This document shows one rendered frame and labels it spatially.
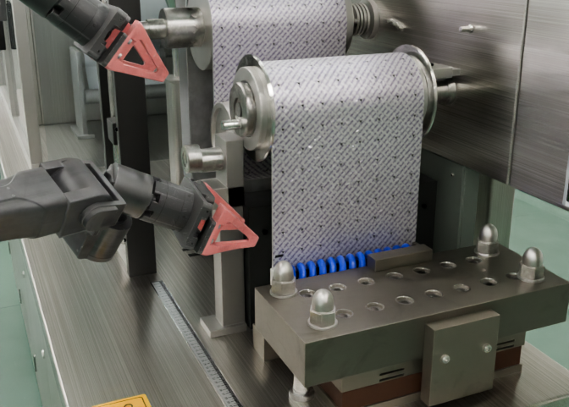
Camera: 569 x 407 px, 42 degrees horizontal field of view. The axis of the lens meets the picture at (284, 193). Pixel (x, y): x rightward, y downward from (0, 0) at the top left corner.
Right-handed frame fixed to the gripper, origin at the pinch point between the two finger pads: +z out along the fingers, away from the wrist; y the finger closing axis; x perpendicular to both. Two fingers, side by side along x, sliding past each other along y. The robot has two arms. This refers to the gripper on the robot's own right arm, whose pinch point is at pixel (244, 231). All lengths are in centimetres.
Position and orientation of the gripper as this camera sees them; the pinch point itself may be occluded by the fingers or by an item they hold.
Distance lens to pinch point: 99.6
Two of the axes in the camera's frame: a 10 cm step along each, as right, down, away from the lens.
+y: 3.5, 3.5, -8.7
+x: 4.3, -8.8, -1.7
